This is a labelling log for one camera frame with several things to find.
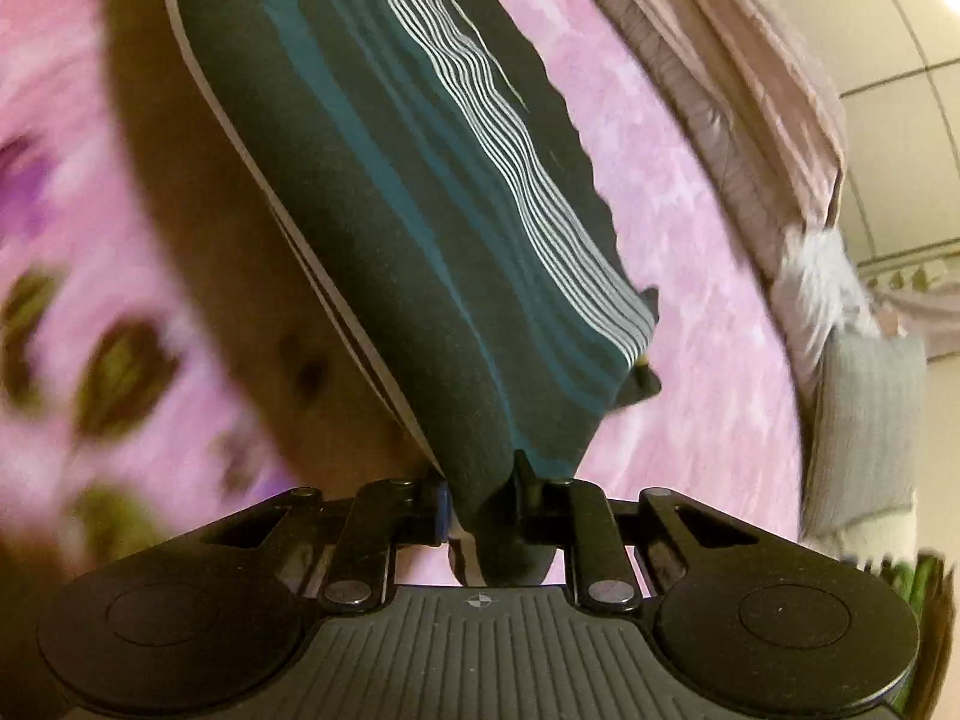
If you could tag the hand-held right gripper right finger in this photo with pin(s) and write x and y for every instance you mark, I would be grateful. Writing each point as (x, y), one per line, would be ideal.
(529, 499)

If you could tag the grey pillow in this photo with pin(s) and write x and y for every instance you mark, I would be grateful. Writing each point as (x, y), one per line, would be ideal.
(870, 427)

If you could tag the white fluffy cloth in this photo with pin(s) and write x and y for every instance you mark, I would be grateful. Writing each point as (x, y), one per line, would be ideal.
(821, 285)

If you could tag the pink fuzzy blanket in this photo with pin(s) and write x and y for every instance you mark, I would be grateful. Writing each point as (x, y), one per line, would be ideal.
(697, 360)

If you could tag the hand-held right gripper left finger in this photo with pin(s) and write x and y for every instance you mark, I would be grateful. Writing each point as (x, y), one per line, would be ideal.
(439, 511)

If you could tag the striped knit sweater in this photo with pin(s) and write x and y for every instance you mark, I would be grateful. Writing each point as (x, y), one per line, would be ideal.
(420, 240)

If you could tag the green object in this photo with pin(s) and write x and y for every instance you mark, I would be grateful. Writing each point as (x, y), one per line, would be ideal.
(926, 600)

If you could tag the beige trimmed curtain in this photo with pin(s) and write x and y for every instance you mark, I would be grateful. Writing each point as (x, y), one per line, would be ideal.
(911, 300)

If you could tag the beige pleated bed cover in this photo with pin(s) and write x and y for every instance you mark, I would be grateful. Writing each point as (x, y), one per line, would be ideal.
(720, 75)

